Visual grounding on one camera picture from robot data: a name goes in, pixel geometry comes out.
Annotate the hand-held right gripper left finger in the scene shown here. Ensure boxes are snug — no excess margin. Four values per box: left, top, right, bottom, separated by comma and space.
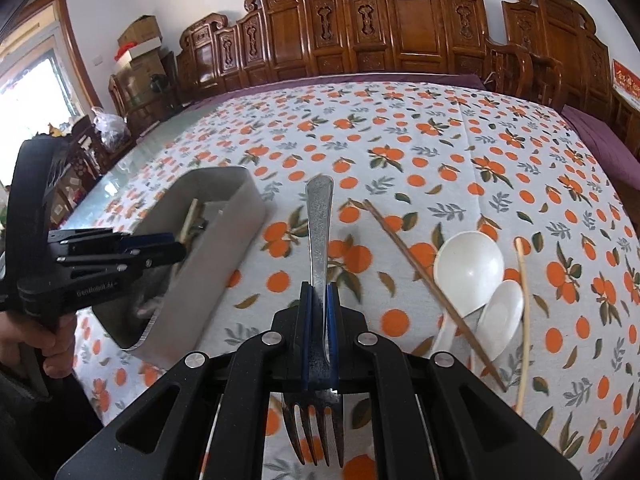
54, 282, 315, 480

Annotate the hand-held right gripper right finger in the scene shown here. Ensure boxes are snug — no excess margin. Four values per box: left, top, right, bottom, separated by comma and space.
320, 284, 583, 480

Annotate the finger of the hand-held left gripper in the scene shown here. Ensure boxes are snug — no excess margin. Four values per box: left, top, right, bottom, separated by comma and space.
47, 227, 177, 257
56, 242, 187, 273

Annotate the rectangular metal tray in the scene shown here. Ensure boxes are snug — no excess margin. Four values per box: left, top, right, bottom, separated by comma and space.
92, 165, 268, 364

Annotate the metal fork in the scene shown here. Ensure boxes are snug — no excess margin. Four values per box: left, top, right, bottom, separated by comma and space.
282, 175, 347, 470

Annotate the person's left hand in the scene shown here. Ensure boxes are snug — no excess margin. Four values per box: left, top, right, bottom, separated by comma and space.
0, 310, 77, 379

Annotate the small carved wooden chair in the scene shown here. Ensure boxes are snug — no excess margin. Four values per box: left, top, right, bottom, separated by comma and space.
47, 115, 132, 231

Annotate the brown wooden chopstick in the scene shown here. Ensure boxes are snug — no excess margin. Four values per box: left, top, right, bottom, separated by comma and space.
348, 198, 441, 293
361, 199, 508, 393

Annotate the clear plastic bag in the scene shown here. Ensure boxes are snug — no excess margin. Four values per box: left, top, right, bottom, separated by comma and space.
91, 106, 132, 144

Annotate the wood framed window door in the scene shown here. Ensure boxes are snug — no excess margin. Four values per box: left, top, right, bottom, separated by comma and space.
0, 0, 97, 142

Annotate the white plastic spoon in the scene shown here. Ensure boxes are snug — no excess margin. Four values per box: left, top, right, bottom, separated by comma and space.
432, 231, 506, 359
475, 280, 526, 364

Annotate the large cardboard box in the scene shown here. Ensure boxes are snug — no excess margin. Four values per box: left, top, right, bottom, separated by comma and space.
112, 57, 179, 112

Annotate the white flat box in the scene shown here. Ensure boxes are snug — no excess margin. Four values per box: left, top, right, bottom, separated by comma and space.
114, 45, 164, 74

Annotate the pale bamboo chopstick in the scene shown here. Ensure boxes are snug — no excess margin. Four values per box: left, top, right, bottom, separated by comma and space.
514, 237, 534, 416

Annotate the brown cardboard box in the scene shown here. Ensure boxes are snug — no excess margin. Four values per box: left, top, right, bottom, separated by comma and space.
117, 15, 164, 51

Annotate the orange print tablecloth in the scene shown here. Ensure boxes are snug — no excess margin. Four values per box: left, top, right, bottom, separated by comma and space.
65, 72, 640, 480

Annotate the purple sofa cushion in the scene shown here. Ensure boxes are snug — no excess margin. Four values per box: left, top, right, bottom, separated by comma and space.
185, 72, 488, 111

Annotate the carved wooden sofa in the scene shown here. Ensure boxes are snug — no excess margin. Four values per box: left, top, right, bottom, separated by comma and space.
175, 0, 564, 111

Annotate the purple armchair cushion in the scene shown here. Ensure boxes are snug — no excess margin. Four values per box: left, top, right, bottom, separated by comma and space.
562, 105, 640, 197

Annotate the carved wooden armchair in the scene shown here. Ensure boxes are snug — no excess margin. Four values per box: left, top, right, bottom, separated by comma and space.
501, 0, 640, 128

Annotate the red printed box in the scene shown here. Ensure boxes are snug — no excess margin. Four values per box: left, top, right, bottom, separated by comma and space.
612, 59, 640, 99

